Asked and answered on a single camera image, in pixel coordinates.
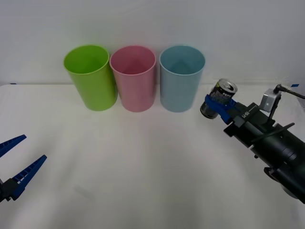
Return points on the green plastic bin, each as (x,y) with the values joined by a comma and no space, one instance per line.
(95,90)

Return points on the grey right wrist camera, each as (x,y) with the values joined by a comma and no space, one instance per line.
(270,100)

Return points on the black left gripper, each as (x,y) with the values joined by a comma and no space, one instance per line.
(2,192)

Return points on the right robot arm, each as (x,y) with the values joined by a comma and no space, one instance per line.
(286,162)

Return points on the black drink can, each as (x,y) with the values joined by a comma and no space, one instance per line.
(225,91)

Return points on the pink plastic bin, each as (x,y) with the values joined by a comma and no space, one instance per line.
(135,93)

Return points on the pale blue plastic bin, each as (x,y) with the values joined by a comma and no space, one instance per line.
(178,93)

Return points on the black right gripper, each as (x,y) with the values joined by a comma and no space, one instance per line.
(250,124)

